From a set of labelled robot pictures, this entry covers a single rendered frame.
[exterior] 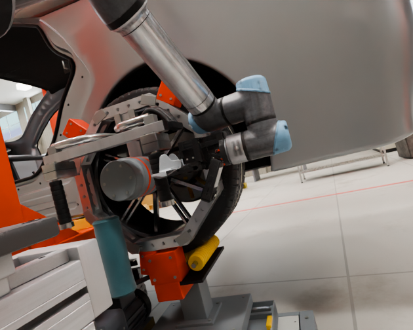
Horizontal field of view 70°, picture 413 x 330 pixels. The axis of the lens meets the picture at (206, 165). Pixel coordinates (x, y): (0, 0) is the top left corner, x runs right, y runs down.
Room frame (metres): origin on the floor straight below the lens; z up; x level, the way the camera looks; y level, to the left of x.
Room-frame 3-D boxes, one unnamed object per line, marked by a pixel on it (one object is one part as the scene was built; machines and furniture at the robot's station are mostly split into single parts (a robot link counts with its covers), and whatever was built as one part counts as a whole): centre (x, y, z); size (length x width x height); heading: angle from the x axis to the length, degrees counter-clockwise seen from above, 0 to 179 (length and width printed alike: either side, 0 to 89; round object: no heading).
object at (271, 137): (0.72, -0.16, 0.85); 0.11 x 0.08 x 0.09; 74
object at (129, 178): (1.01, 0.25, 0.85); 0.21 x 0.14 x 0.14; 164
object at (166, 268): (1.11, 0.22, 0.48); 0.16 x 0.12 x 0.17; 164
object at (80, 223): (1.45, 0.61, 0.70); 0.14 x 0.14 x 0.05; 74
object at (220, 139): (0.77, 0.00, 0.86); 0.12 x 0.08 x 0.09; 74
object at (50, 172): (0.93, 0.45, 0.93); 0.09 x 0.05 x 0.05; 164
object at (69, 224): (0.90, 0.46, 0.83); 0.04 x 0.04 x 0.16
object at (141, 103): (1.08, 0.23, 0.85); 0.54 x 0.07 x 0.54; 74
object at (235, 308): (1.24, 0.18, 0.32); 0.40 x 0.30 x 0.28; 74
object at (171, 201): (0.80, 0.13, 0.83); 0.04 x 0.04 x 0.16
